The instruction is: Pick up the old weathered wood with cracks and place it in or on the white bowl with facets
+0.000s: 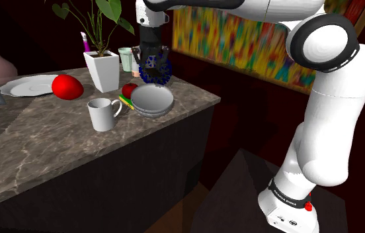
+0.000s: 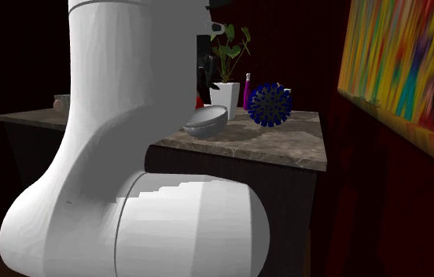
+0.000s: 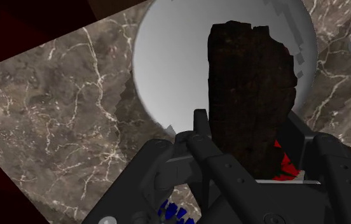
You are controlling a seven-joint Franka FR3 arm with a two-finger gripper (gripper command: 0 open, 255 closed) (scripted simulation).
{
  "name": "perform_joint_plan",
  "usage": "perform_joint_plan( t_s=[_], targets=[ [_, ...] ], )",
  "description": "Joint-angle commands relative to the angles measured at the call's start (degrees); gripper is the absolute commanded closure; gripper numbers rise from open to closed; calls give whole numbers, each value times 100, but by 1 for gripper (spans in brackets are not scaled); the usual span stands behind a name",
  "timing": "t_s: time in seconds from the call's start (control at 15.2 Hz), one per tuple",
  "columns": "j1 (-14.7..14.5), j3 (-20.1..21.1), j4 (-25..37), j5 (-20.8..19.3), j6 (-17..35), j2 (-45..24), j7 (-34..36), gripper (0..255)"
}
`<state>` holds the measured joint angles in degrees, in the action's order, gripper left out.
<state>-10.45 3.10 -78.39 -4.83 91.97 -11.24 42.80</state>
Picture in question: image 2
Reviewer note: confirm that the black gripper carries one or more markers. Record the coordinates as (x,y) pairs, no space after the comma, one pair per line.
(203,50)

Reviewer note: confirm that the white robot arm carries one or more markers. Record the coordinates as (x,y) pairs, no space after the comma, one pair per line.
(125,115)

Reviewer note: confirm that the green plant in white pot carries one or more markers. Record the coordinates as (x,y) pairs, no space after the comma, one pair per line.
(225,96)

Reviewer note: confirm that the red object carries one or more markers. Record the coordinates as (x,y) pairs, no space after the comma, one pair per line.
(199,103)

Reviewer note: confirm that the purple bottle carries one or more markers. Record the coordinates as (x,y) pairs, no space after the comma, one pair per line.
(247,94)

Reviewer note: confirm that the grey bowl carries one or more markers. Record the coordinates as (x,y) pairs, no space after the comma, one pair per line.
(206,122)

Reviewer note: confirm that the blue spiky ball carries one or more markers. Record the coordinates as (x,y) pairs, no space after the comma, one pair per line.
(270,104)

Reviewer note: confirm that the grey cup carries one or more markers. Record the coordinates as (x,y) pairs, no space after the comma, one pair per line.
(63,98)

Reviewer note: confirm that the beige ball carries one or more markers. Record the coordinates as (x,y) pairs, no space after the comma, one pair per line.
(58,104)

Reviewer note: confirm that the colourful striped wall picture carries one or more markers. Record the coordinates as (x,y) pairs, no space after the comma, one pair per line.
(404,65)

